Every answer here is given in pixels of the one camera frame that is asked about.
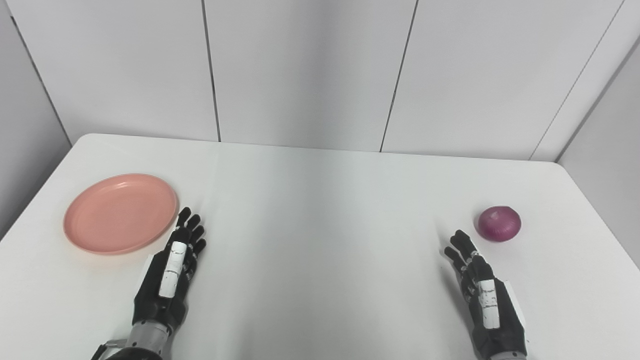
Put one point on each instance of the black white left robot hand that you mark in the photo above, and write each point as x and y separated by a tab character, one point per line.
170	272

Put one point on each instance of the pink round plate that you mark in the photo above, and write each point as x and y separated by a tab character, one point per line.
120	214

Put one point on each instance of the purple red onion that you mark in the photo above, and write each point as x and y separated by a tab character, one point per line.
499	223

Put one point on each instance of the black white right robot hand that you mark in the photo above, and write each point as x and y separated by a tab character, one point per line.
487	300

